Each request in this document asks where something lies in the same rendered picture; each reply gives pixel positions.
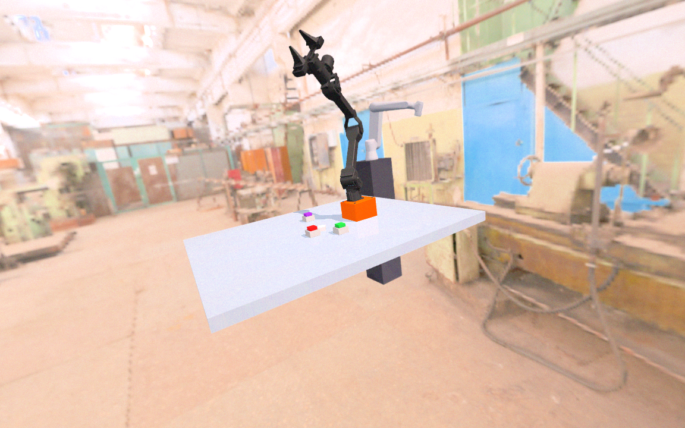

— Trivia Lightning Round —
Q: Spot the red button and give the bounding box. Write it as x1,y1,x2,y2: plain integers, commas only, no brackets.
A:
305,225,321,238

